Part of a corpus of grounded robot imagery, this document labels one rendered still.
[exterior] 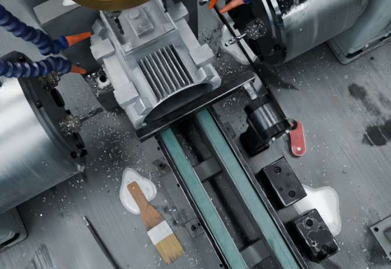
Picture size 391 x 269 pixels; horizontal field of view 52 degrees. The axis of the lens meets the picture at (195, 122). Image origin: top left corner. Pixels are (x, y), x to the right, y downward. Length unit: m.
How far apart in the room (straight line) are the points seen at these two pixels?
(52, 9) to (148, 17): 0.16
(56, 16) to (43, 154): 0.23
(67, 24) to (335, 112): 0.65
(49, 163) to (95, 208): 0.31
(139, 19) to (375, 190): 0.66
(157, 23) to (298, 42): 0.26
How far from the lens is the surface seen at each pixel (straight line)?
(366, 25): 0.93
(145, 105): 0.69
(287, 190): 0.91
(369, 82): 1.09
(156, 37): 0.71
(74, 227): 0.99
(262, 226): 0.84
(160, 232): 0.94
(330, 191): 0.99
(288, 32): 0.73
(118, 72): 0.75
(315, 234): 0.92
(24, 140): 0.68
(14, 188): 0.73
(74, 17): 0.75
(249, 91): 0.77
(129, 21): 0.72
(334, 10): 0.78
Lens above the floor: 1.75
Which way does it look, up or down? 75 degrees down
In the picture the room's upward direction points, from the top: 5 degrees counter-clockwise
